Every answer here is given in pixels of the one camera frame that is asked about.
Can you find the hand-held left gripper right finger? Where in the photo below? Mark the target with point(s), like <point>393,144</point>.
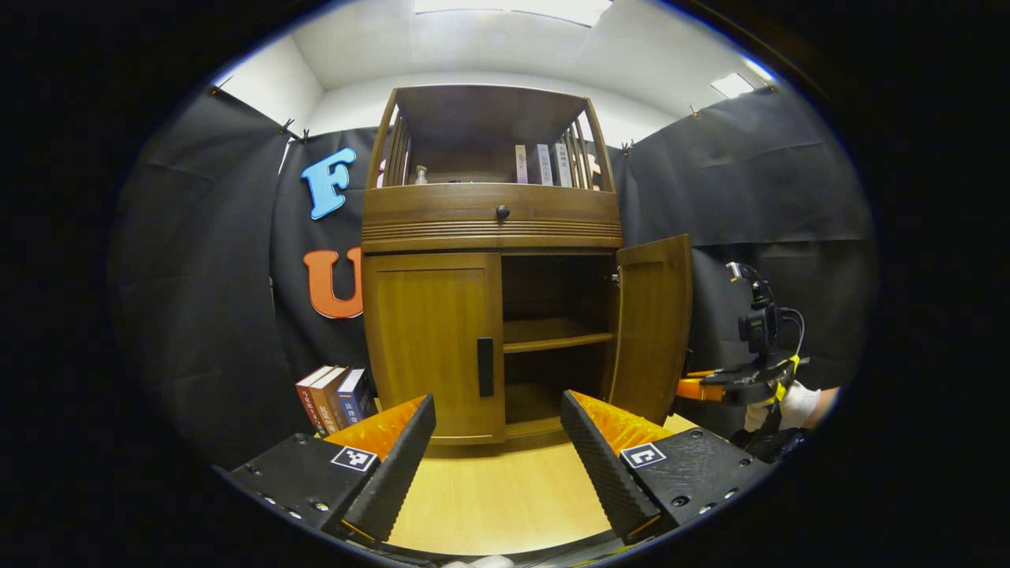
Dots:
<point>604,473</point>

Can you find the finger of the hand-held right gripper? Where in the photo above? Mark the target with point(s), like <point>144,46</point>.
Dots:
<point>710,373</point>
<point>698,390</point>

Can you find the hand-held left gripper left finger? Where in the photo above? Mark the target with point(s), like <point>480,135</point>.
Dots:
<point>394,473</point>

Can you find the wooden shoe cabinet door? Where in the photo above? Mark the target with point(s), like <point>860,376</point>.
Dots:
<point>426,355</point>
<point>655,331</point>

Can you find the wooden double-door shoe cabinet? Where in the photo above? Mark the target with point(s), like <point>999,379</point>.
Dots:
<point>442,213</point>

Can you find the wooden inner cabinet shelf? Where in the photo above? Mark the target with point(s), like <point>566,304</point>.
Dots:
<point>552,335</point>

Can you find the brown book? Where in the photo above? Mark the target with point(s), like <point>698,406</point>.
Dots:
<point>325,398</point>

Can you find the red book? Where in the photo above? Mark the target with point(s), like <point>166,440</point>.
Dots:
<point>308,394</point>

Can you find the small ceiling light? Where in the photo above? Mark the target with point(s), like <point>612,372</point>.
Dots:
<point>731,85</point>

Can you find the black backdrop cloth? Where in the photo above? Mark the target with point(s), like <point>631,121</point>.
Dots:
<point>197,315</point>

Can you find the white book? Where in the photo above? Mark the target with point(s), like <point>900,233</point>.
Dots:
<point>562,164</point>

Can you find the pale purple book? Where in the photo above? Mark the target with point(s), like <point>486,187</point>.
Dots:
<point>521,164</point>

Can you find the large ceiling light panel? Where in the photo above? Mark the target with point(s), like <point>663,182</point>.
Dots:
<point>513,9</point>

